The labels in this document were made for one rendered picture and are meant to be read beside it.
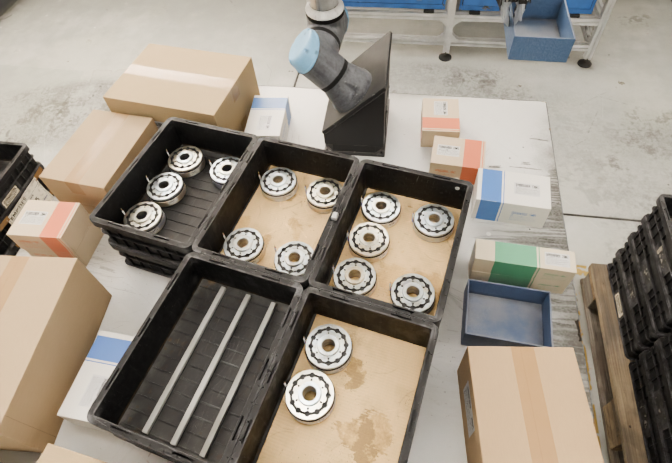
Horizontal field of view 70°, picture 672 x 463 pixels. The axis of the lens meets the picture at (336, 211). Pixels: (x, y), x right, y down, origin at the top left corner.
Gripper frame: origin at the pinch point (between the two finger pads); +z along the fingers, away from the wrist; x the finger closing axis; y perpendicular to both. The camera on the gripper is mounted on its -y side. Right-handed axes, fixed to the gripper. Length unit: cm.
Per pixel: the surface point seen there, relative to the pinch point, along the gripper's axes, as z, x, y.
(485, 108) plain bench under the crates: 41.9, -3.7, -12.8
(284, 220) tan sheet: 22, -57, 54
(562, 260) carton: 32, 14, 55
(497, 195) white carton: 32.9, -1.1, 34.2
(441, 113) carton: 32.6, -18.3, 0.1
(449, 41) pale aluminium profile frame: 98, -21, -138
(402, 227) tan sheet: 26, -26, 52
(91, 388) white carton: 22, -91, 103
